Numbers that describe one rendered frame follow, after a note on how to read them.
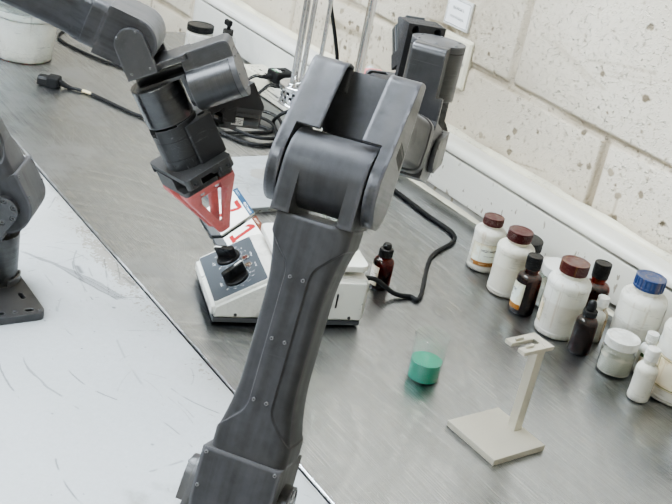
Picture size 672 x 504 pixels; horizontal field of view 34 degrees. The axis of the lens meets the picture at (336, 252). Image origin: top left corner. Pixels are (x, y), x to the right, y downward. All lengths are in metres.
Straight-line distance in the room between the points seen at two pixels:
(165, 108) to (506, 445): 0.54
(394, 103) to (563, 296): 0.69
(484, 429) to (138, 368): 0.40
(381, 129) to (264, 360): 0.20
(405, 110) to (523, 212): 0.91
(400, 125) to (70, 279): 0.69
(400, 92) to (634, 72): 0.83
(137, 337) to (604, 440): 0.56
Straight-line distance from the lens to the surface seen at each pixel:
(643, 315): 1.50
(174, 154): 1.26
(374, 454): 1.18
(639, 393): 1.42
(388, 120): 0.84
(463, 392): 1.33
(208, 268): 1.42
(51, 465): 1.10
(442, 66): 1.10
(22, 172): 1.31
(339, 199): 0.82
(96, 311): 1.36
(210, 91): 1.22
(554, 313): 1.50
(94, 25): 1.22
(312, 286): 0.83
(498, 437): 1.25
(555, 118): 1.75
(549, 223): 1.70
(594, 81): 1.69
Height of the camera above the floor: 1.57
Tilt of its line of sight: 25 degrees down
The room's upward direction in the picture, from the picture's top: 12 degrees clockwise
